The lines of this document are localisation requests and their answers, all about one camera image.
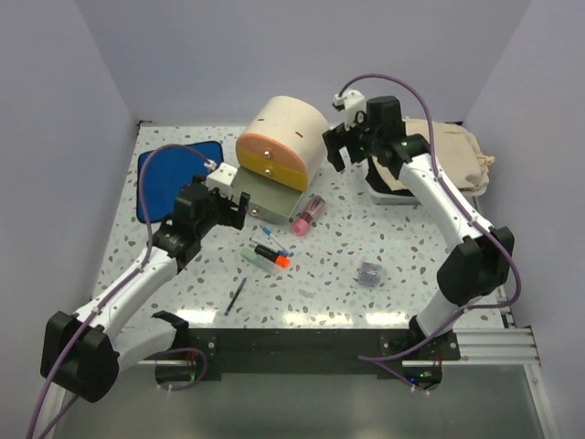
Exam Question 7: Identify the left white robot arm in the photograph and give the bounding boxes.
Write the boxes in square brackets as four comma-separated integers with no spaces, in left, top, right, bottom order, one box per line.
[40,164,250,402]

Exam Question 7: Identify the clear box of clips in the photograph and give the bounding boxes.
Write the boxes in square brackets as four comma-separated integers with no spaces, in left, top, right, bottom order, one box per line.
[357,262,383,287]

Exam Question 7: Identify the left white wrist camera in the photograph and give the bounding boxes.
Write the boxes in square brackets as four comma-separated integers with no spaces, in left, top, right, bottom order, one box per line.
[205,163,238,198]

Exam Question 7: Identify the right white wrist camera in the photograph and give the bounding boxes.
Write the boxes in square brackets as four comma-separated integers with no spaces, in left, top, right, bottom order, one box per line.
[333,89,367,131]

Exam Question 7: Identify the white blue pen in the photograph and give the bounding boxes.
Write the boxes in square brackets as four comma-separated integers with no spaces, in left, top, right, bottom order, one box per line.
[249,237,290,257]
[261,226,293,256]

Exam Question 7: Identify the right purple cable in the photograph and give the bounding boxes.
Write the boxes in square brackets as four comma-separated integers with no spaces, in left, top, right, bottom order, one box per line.
[342,73,523,394]

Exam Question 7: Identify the grey bottom drawer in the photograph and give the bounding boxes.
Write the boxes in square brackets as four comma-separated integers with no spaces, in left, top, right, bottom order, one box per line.
[231,167,304,224]

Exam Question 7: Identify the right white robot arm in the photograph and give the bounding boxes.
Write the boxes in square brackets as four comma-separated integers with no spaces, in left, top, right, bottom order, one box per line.
[323,91,515,359]

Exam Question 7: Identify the black cloth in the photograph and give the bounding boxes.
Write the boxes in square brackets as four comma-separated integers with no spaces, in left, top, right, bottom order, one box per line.
[366,157,412,197]

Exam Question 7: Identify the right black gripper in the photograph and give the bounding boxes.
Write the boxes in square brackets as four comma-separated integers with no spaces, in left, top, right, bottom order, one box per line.
[324,111,382,172]

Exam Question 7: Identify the blue cloth mat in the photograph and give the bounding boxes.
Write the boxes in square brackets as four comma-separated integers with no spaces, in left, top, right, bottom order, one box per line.
[144,141,224,223]

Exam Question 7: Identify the beige round drawer cabinet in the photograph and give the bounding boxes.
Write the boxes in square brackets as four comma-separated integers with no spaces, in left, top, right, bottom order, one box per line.
[236,96,330,191]

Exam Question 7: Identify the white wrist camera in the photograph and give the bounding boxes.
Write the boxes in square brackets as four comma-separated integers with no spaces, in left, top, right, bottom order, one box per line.
[333,89,367,131]
[205,163,238,198]

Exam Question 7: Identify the pink pencil case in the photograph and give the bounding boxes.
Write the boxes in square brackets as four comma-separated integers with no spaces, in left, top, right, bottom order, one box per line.
[292,196,325,236]

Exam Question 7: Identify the purple cable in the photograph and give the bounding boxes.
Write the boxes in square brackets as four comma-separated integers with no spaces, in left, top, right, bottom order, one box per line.
[342,73,523,394]
[25,144,218,439]

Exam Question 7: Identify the black orange highlighter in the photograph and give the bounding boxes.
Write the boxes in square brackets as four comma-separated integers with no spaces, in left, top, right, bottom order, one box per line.
[254,244,290,268]

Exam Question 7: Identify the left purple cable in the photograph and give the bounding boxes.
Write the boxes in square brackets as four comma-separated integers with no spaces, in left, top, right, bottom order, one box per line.
[25,144,218,439]

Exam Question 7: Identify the beige cloth bag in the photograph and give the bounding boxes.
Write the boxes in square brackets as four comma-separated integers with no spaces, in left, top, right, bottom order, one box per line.
[368,117,497,197]

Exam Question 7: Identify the dark purple pen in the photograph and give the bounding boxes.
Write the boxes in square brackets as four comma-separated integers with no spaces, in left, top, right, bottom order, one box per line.
[224,277,247,316]

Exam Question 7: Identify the green pastel highlighter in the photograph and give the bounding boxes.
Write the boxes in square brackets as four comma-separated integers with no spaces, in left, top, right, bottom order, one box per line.
[240,248,279,276]

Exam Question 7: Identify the white tray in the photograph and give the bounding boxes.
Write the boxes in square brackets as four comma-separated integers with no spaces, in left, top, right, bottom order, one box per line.
[363,127,485,205]

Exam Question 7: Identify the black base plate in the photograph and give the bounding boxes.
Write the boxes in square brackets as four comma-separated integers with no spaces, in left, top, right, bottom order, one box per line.
[135,327,458,383]

